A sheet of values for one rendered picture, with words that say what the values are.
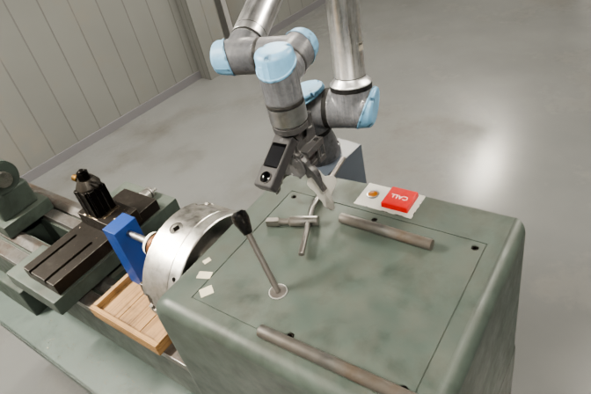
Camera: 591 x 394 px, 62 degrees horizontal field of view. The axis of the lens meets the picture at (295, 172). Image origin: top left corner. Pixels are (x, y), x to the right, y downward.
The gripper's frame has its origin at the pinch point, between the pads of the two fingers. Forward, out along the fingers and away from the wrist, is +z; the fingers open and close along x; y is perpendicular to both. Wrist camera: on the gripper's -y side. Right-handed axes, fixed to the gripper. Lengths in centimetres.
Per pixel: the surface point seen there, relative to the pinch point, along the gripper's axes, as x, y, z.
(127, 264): 60, -16, 29
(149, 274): 29.1, -25.0, 10.5
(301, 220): -2.6, -4.4, 0.0
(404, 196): -18.8, 11.0, 0.8
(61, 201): 133, 1, 41
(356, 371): -29.6, -29.5, -0.2
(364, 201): -11.0, 7.6, 1.9
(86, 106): 331, 127, 97
